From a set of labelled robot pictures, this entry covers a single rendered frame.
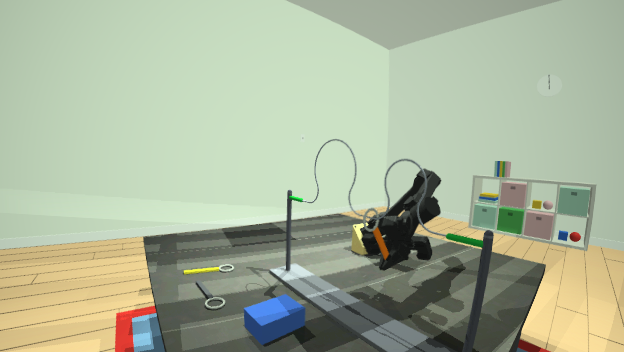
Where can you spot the yellow handle with white loop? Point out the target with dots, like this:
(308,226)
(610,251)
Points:
(208,270)

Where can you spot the blue rectangular block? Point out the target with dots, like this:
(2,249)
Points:
(274,318)

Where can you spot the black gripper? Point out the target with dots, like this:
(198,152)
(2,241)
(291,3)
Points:
(398,248)

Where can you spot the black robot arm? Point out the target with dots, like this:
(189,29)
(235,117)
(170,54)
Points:
(391,224)

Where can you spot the white loop with dark grey handle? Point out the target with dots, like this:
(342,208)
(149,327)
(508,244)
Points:
(209,295)

